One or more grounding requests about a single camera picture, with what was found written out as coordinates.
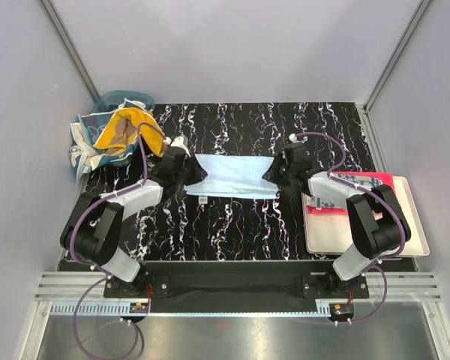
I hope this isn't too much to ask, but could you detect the aluminium front rail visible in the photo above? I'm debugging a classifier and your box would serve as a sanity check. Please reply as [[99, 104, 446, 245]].
[[34, 271, 441, 302]]

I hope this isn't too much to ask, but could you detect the white plastic tray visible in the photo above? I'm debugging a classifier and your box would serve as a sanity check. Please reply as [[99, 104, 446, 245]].
[[302, 172, 430, 260]]

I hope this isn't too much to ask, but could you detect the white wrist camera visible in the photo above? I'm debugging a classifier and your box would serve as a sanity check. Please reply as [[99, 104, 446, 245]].
[[289, 133, 303, 143], [163, 135, 188, 149]]

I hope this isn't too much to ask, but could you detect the left aluminium corner post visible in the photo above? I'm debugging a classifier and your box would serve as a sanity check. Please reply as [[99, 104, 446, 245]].
[[38, 0, 100, 102]]

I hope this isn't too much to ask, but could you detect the controller board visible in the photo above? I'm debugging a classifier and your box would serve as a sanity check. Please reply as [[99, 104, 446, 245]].
[[130, 301, 151, 314], [331, 303, 355, 319]]

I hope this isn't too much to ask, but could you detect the grey lettered folded towel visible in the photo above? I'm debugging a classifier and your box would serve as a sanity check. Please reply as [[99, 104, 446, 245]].
[[310, 178, 365, 210]]

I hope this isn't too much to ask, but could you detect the right aluminium corner post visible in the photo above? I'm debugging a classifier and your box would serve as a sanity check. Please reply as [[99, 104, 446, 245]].
[[363, 0, 434, 113]]

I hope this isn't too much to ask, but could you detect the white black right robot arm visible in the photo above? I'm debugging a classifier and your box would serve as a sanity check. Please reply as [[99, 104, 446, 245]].
[[262, 142, 411, 298]]

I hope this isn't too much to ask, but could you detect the pink folded towel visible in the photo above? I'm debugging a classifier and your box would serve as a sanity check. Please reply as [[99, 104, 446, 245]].
[[304, 171, 395, 215]]

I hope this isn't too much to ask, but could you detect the slotted cable duct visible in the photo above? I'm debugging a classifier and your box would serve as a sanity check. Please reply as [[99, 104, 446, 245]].
[[50, 301, 147, 317]]

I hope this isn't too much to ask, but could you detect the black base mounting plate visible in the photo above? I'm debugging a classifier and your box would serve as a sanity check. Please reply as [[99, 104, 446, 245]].
[[103, 260, 369, 316]]

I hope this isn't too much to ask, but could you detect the teal plastic laundry basket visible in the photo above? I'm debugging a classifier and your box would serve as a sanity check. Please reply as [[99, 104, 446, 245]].
[[70, 90, 155, 173]]

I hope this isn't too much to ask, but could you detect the blue white patterned towel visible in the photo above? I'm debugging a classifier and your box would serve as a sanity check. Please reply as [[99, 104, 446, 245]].
[[69, 98, 164, 181]]

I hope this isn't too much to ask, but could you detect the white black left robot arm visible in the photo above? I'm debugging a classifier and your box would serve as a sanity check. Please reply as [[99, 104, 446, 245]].
[[60, 145, 208, 297]]

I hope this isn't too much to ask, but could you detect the left controller board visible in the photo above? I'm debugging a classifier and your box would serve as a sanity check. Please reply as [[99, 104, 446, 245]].
[[130, 301, 151, 314]]

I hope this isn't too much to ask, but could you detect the right controller board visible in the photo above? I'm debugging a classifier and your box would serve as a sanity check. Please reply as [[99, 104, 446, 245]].
[[331, 303, 355, 319]]

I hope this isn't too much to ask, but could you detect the yellow towel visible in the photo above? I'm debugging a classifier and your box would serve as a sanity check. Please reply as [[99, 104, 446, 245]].
[[94, 108, 167, 158]]

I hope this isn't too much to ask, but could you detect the light blue terry towel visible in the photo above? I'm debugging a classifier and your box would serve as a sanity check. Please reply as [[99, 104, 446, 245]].
[[184, 154, 278, 200]]

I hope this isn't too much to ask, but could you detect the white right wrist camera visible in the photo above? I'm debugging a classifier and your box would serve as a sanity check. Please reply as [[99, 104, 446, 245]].
[[289, 133, 303, 143]]

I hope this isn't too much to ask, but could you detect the aluminium corner post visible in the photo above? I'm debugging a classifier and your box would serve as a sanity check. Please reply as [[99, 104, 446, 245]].
[[38, 0, 100, 102], [363, 0, 434, 113]]

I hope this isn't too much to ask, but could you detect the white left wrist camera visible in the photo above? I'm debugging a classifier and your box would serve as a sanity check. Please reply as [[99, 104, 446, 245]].
[[163, 135, 188, 149]]

